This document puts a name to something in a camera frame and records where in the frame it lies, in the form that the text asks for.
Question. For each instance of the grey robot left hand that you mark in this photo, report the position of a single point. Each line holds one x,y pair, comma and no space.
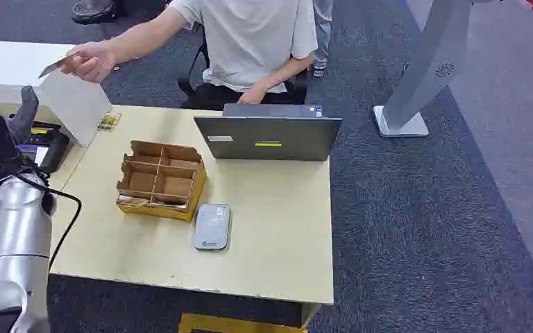
25,115

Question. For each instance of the grey kiosk stand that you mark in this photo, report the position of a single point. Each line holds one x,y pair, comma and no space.
432,60

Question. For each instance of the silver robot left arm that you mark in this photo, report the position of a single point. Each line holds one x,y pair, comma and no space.
18,230

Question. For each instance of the person's right hand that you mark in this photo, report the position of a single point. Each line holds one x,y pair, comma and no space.
92,60

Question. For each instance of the grey laptop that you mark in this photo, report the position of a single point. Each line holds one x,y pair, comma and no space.
271,138

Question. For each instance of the standing person's legs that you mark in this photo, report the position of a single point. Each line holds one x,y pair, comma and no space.
323,32

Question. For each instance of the white cabinet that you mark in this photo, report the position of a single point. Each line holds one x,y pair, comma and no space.
73,105

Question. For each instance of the black stool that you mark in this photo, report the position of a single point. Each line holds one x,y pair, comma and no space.
92,11

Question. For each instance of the person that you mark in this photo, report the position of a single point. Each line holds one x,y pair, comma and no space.
248,36

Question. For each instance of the cards in wooden box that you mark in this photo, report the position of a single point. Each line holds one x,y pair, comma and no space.
132,201
170,206

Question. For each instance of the person's left hand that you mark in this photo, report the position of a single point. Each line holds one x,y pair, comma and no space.
253,94

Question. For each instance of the black payment terminal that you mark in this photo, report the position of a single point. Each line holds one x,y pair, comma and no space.
55,151

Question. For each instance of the grey card reader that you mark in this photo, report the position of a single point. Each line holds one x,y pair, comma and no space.
212,227

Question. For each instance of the small printed card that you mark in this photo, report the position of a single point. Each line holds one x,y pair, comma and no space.
109,122

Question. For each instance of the wooden card box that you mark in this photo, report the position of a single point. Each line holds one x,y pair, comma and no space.
174,186

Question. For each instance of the yellow floor tape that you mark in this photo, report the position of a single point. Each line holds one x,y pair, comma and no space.
229,324

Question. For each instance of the pale card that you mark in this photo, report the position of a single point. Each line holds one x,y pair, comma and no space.
57,64

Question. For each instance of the black office chair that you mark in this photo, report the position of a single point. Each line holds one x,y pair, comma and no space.
301,87

